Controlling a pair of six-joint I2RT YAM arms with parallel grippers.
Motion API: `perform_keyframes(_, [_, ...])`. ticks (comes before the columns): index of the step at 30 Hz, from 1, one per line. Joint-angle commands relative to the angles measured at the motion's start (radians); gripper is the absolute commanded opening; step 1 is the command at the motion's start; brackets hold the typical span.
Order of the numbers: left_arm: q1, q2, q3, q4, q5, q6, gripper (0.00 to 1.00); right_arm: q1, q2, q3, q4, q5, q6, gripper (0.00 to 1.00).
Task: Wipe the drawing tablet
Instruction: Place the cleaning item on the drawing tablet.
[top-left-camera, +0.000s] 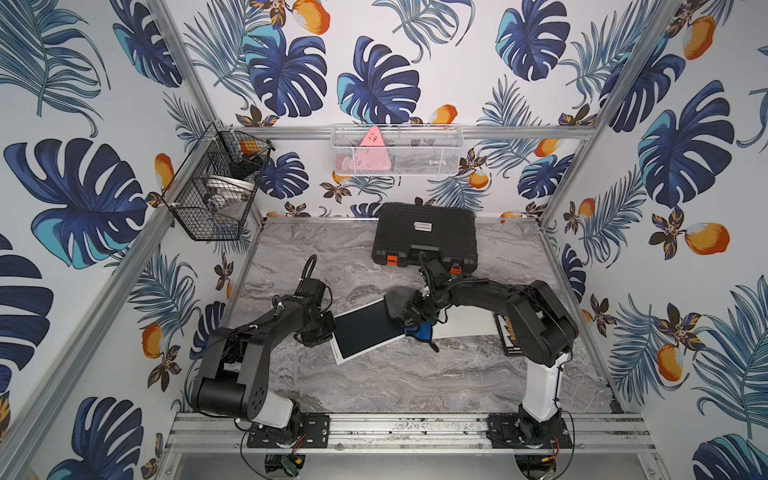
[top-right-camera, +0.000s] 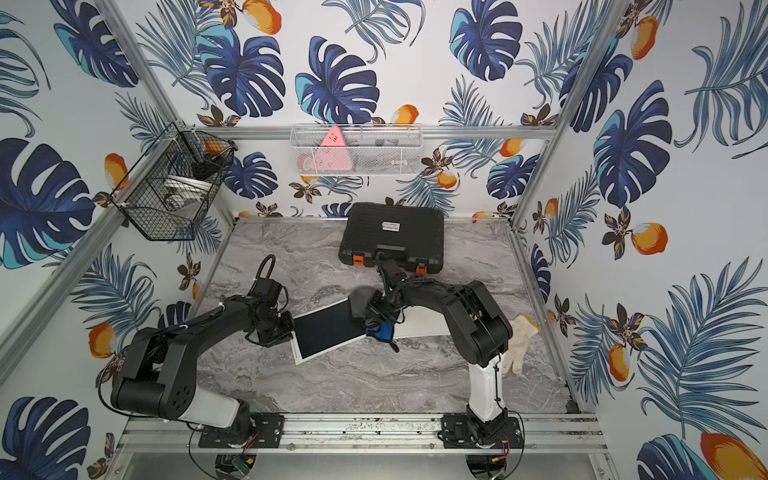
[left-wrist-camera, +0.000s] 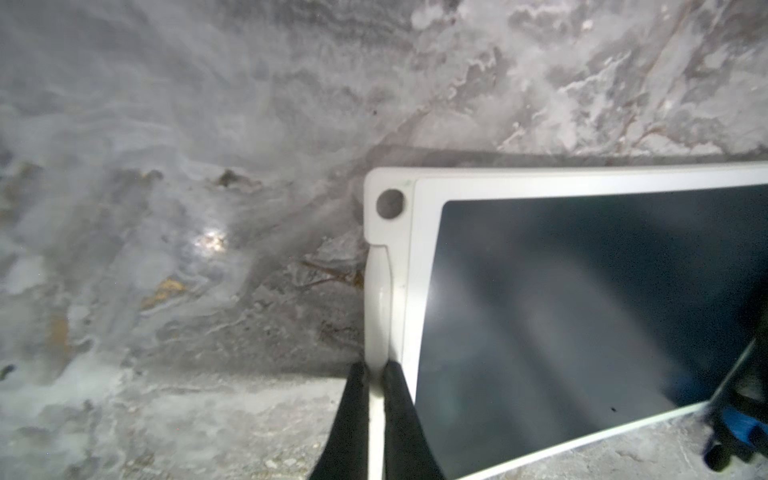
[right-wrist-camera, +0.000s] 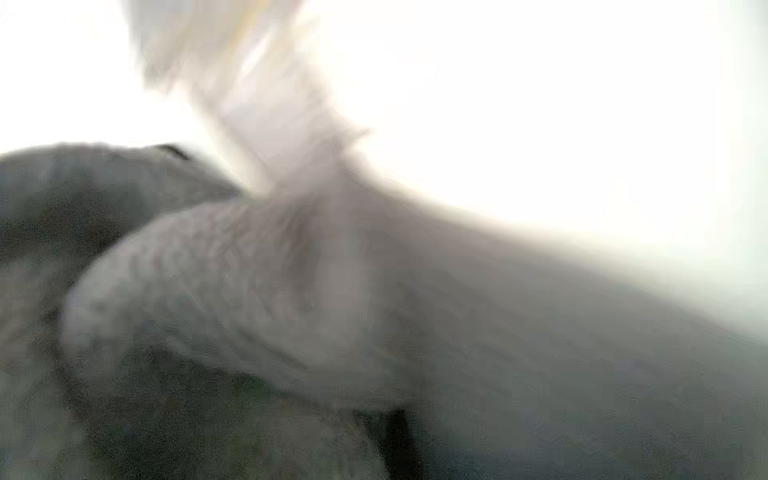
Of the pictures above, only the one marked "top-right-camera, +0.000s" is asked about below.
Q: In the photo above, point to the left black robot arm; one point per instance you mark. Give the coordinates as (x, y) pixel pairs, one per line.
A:
(156, 375)

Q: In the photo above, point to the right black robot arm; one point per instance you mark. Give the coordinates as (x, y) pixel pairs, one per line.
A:
(479, 329)

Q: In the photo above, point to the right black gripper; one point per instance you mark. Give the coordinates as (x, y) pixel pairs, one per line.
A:
(372, 310)

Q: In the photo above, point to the white knitted glove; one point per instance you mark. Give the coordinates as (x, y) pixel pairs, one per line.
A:
(524, 331)

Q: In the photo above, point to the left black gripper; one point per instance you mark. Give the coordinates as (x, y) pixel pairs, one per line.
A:
(283, 327)

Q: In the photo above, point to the black plastic tool case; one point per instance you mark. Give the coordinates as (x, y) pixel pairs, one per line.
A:
(411, 236)

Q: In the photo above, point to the white drawing tablet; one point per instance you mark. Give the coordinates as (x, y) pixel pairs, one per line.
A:
(323, 330)
(415, 327)

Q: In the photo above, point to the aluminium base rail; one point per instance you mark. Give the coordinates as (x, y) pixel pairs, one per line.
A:
(425, 433)

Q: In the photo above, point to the pink triangular card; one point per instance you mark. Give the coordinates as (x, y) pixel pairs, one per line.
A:
(332, 156)

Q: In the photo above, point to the black wire basket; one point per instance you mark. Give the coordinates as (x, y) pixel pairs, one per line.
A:
(168, 193)

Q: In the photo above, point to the blue grey microfibre cloth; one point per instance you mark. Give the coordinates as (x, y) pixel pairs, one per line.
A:
(358, 300)

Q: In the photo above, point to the white mesh wall basket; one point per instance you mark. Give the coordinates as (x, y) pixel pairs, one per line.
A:
(376, 149)

